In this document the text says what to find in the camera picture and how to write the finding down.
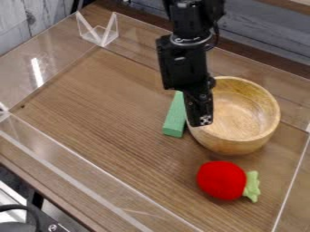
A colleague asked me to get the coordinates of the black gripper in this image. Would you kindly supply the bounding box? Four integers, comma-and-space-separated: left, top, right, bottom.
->
157, 34, 214, 127

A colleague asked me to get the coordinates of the red plush strawberry toy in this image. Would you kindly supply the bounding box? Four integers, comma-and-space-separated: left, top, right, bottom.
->
197, 161, 262, 203

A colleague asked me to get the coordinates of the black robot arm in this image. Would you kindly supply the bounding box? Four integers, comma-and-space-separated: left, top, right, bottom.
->
157, 0, 226, 127

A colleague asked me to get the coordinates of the green rectangular block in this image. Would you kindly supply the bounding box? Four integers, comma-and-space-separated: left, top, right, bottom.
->
162, 92, 187, 138

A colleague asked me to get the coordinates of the wooden bowl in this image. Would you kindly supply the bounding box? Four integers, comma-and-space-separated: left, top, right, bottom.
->
189, 76, 281, 156

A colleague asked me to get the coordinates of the clear acrylic corner bracket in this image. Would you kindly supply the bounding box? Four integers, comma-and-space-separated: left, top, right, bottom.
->
75, 12, 119, 47

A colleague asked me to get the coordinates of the clear acrylic tray wall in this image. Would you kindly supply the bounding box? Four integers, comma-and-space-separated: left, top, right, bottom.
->
0, 102, 202, 232

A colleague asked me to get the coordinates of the black cable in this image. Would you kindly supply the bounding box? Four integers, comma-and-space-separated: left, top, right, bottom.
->
0, 205, 42, 232

